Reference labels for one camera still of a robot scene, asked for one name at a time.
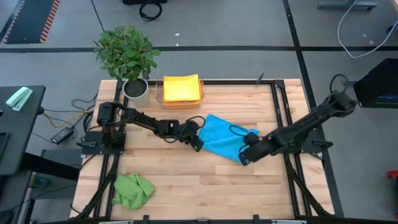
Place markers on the yellow microfiber towel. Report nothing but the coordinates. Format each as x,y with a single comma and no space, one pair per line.
182,88

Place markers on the red object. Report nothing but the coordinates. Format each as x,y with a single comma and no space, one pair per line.
393,174

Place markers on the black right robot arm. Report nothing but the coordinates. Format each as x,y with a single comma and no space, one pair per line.
298,130

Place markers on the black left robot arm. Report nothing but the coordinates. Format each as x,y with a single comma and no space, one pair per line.
140,119

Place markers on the white plant pot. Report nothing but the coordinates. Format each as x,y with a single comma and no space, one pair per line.
136,90

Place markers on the mint green stapler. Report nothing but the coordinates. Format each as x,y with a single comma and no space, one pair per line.
18,98

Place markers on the black case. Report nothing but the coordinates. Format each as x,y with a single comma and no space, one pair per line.
377,84

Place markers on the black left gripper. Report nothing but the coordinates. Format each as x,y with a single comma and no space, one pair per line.
189,132

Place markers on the clear plastic bin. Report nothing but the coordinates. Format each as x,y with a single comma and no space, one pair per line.
158,93

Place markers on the blue microfiber towel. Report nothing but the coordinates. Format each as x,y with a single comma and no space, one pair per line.
217,137

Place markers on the black orange-striped floor mat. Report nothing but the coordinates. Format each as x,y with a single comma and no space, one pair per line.
31,21

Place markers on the black desk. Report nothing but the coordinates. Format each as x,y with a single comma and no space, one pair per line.
18,130

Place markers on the green microfiber towel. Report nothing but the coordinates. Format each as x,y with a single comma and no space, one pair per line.
133,191

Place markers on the black aluminium table frame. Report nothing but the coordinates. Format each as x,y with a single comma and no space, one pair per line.
233,82

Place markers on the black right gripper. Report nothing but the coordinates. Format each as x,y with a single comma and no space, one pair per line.
259,147

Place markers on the green leafy plant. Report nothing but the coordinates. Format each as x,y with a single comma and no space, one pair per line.
127,53

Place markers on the black power adapter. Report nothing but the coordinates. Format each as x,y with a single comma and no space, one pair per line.
62,135

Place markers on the grey metal table foot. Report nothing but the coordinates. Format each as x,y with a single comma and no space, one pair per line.
348,4

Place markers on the orange microfiber towel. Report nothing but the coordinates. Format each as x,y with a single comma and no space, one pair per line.
183,105

